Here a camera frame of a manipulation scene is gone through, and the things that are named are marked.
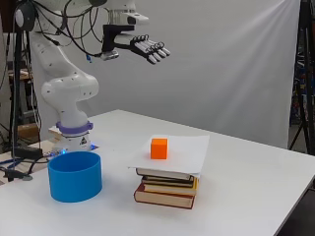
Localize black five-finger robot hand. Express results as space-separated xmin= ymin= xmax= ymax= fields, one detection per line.
xmin=113 ymin=32 xmax=172 ymax=66

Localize orange cube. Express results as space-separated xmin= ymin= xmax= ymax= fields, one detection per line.
xmin=150 ymin=137 xmax=169 ymax=160

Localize white backdrop sheet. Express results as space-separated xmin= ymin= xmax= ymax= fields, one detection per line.
xmin=31 ymin=0 xmax=301 ymax=149

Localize white flat box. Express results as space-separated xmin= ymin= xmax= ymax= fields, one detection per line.
xmin=128 ymin=134 xmax=211 ymax=177

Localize book with dark cover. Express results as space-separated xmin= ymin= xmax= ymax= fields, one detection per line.
xmin=135 ymin=167 xmax=195 ymax=182

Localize thin black book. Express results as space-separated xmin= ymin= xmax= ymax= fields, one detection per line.
xmin=141 ymin=175 xmax=196 ymax=189

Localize black upright stand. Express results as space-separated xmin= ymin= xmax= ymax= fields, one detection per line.
xmin=10 ymin=29 xmax=25 ymax=159

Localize brown cardboard box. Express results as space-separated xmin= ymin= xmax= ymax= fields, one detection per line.
xmin=17 ymin=122 xmax=40 ymax=140

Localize yellow book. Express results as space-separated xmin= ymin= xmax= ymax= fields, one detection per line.
xmin=142 ymin=177 xmax=200 ymax=197

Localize blue round tub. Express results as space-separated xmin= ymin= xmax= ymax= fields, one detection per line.
xmin=47 ymin=150 xmax=103 ymax=204

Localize red-brown thick book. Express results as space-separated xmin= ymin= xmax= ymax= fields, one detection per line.
xmin=133 ymin=182 xmax=197 ymax=210

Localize black power box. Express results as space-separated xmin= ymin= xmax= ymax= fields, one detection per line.
xmin=14 ymin=147 xmax=44 ymax=160

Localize black tripod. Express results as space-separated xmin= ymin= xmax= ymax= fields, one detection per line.
xmin=287 ymin=0 xmax=315 ymax=155

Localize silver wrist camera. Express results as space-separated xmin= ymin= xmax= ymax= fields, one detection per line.
xmin=99 ymin=48 xmax=120 ymax=62

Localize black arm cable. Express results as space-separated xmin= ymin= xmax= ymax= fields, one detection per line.
xmin=31 ymin=0 xmax=110 ymax=59

